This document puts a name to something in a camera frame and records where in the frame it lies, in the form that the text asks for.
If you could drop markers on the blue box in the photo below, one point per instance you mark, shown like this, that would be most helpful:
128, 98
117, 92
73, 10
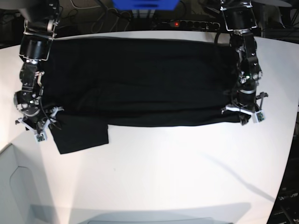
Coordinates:
145, 4

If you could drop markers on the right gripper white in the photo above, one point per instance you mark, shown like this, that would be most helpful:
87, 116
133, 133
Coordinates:
39, 121

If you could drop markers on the white bin beside table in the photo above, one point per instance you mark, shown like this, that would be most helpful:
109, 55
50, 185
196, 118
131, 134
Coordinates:
26, 190

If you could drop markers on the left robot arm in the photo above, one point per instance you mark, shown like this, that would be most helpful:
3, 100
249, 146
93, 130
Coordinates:
239, 21

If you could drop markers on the black T-shirt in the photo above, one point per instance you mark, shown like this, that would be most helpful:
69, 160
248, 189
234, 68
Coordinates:
134, 82

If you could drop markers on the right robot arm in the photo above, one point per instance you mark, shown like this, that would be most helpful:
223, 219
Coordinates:
41, 19

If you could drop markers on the black power strip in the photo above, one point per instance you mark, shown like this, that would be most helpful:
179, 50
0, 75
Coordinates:
188, 25

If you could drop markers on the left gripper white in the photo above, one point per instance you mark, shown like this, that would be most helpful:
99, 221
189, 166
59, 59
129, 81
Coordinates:
247, 106

